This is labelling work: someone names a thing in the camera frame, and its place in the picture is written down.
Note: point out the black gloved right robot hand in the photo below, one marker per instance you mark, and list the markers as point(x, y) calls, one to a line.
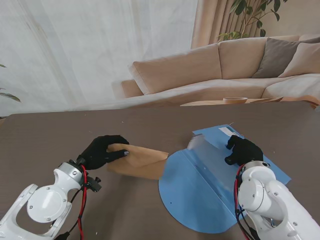
point(247, 151)

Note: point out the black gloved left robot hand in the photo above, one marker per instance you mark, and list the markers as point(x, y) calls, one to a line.
point(100, 152)

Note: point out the brown kraft paper envelope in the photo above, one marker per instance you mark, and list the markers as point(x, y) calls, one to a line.
point(142, 162)

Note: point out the blue plastic file folder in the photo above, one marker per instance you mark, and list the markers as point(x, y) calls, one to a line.
point(195, 190)

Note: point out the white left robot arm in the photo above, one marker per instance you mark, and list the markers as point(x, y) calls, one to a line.
point(47, 200)

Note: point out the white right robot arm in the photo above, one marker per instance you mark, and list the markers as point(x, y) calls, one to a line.
point(270, 197)

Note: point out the round wooden bowl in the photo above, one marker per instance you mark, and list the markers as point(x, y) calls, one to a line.
point(235, 100)

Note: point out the low wooden coffee table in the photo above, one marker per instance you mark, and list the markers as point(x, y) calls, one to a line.
point(207, 103)

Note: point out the grey sofa cushion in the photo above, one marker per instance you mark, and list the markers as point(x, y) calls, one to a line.
point(275, 57)

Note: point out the white sheer curtain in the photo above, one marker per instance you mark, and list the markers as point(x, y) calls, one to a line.
point(95, 50)

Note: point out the beige fabric sofa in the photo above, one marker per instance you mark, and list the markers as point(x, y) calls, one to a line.
point(180, 72)

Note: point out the beige sofa cushion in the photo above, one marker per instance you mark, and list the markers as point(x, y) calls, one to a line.
point(302, 62)

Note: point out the small green plant leaves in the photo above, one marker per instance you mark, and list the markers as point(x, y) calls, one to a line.
point(10, 96)

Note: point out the beige pleated curtain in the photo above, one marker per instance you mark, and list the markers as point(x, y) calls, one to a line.
point(212, 22)

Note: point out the tall green leafy houseplant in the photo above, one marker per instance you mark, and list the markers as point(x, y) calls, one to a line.
point(250, 15)

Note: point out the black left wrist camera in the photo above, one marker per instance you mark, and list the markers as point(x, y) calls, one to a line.
point(94, 184)

